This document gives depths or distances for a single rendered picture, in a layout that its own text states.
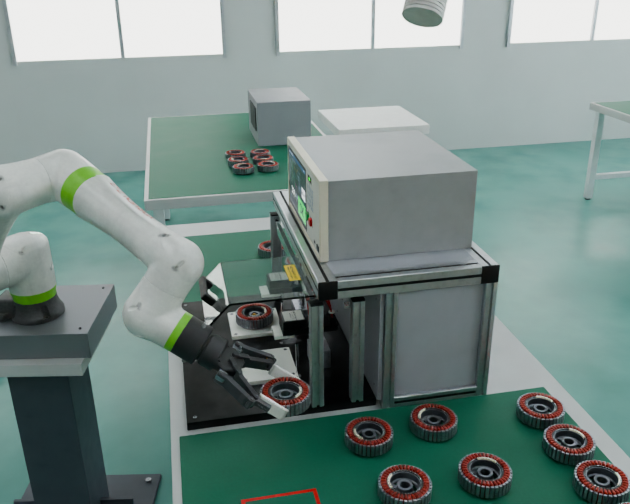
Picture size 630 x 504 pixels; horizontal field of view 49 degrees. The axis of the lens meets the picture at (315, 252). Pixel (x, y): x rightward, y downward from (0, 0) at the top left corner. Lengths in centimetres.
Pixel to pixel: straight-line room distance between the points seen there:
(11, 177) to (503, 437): 127
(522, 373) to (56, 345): 129
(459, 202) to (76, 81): 505
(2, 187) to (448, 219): 103
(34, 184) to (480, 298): 108
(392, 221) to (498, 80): 552
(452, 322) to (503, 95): 557
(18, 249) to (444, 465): 125
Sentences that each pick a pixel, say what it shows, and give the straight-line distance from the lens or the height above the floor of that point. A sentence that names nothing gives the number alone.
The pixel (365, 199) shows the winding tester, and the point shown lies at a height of 127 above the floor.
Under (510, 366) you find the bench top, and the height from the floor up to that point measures 75.
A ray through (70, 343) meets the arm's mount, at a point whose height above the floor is 80.
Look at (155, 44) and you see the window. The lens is 636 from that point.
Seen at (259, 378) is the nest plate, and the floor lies 78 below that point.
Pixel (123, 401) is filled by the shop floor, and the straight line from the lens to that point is 324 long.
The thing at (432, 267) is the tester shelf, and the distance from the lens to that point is 167.
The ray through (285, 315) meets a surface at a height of 92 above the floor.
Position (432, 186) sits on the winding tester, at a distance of 169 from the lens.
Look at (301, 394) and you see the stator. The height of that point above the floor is 92.
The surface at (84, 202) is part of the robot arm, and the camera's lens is 168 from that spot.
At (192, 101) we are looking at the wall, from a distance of 644.
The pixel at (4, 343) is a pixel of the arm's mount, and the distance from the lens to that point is 216.
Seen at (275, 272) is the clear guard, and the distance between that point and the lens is 175.
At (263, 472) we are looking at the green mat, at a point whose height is 75.
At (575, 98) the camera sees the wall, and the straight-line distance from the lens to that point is 759.
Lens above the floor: 180
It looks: 23 degrees down
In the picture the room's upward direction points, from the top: 1 degrees counter-clockwise
